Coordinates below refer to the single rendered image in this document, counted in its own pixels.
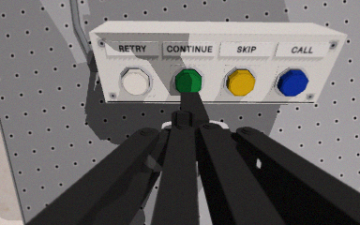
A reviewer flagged grey operator button panel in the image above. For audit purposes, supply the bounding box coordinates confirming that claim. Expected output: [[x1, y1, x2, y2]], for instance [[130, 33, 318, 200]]
[[70, 0, 348, 104]]

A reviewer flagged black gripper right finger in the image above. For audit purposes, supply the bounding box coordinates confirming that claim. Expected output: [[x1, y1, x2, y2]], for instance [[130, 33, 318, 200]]
[[189, 92, 360, 225]]

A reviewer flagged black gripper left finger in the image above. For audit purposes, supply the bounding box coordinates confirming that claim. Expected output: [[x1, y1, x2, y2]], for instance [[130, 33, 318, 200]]
[[25, 92, 200, 225]]

